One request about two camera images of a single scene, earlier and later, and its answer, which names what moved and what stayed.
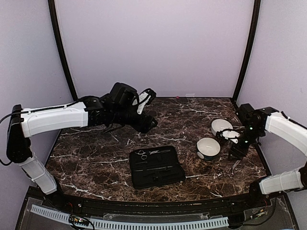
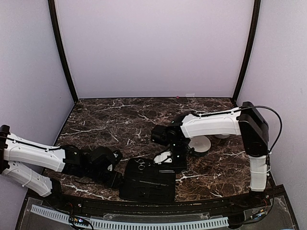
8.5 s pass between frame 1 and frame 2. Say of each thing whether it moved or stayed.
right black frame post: stayed
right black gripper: moved
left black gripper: moved
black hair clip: moved
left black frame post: stayed
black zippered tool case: moved
